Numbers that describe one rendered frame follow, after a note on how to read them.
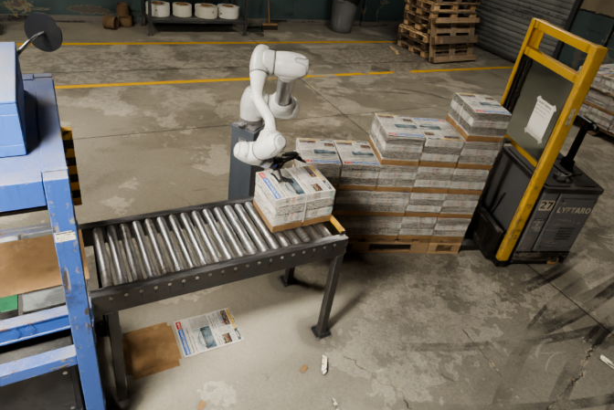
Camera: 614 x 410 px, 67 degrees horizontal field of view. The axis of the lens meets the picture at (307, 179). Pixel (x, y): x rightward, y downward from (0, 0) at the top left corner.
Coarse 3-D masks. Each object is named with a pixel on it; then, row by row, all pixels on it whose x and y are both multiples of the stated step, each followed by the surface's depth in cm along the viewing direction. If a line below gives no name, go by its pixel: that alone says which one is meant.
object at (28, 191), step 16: (32, 80) 209; (48, 80) 210; (32, 96) 196; (48, 96) 197; (32, 112) 184; (48, 112) 184; (32, 128) 173; (48, 128) 174; (32, 144) 164; (48, 144) 164; (0, 160) 153; (16, 160) 154; (32, 160) 156; (48, 160) 156; (64, 160) 157; (0, 176) 145; (16, 176) 146; (32, 176) 147; (0, 192) 142; (16, 192) 145; (32, 192) 147; (0, 208) 145; (16, 208) 147
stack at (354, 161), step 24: (312, 144) 350; (336, 144) 355; (360, 144) 360; (336, 168) 333; (360, 168) 336; (384, 168) 339; (408, 168) 342; (432, 168) 346; (336, 192) 347; (360, 192) 347; (384, 192) 350; (408, 192) 355; (336, 216) 356; (360, 216) 360; (384, 216) 363; (408, 216) 368; (360, 240) 375; (384, 240) 378; (408, 240) 380
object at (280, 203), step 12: (264, 180) 260; (276, 180) 262; (264, 192) 260; (276, 192) 252; (288, 192) 254; (264, 204) 264; (276, 204) 248; (288, 204) 252; (300, 204) 257; (276, 216) 254; (288, 216) 258
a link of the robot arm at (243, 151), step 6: (240, 144) 232; (246, 144) 233; (252, 144) 232; (234, 150) 235; (240, 150) 231; (246, 150) 232; (252, 150) 231; (240, 156) 233; (246, 156) 233; (252, 156) 232; (246, 162) 236; (252, 162) 236; (258, 162) 236
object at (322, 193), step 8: (296, 168) 277; (304, 168) 278; (312, 168) 279; (304, 176) 270; (312, 176) 271; (320, 176) 272; (304, 184) 263; (312, 184) 264; (320, 184) 265; (328, 184) 266; (312, 192) 257; (320, 192) 259; (328, 192) 261; (312, 200) 260; (320, 200) 262; (328, 200) 265; (312, 208) 263; (320, 208) 267; (328, 208) 269; (312, 216) 267
